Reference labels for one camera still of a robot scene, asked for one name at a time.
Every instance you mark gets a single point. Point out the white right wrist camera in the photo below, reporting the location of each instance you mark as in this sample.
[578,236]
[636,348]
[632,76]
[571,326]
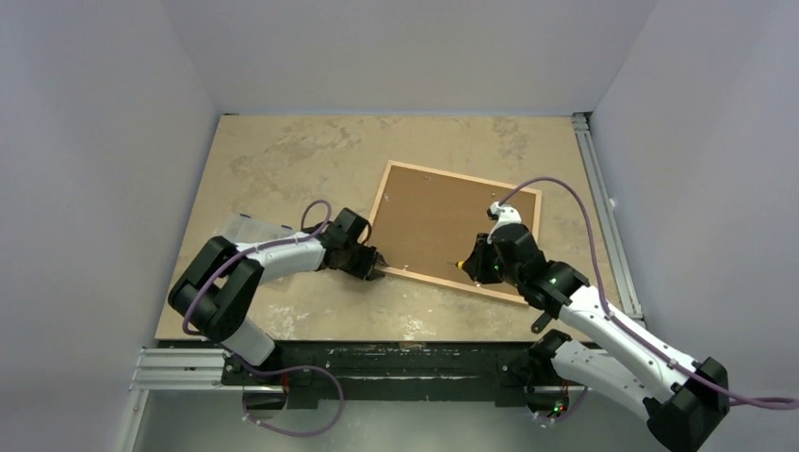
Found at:
[502,215]

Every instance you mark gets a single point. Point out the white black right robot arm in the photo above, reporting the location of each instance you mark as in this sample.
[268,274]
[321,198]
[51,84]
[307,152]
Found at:
[681,400]

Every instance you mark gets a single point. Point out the clear plastic screw box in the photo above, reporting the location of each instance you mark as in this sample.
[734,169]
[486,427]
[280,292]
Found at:
[240,228]

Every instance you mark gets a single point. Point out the aluminium side rail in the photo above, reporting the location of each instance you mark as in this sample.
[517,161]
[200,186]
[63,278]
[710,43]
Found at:
[604,206]

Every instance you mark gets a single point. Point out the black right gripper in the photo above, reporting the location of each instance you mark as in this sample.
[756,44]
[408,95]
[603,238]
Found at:
[476,265]

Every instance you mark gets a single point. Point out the aluminium front rail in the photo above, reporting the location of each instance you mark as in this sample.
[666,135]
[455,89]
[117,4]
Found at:
[197,369]

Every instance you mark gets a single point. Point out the wooden picture frame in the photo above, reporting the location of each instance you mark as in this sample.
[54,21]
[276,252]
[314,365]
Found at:
[426,220]

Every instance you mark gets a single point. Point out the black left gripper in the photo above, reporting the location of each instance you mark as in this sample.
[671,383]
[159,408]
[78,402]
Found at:
[367,260]

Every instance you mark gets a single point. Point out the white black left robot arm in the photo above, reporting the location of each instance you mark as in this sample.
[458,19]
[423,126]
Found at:
[215,292]

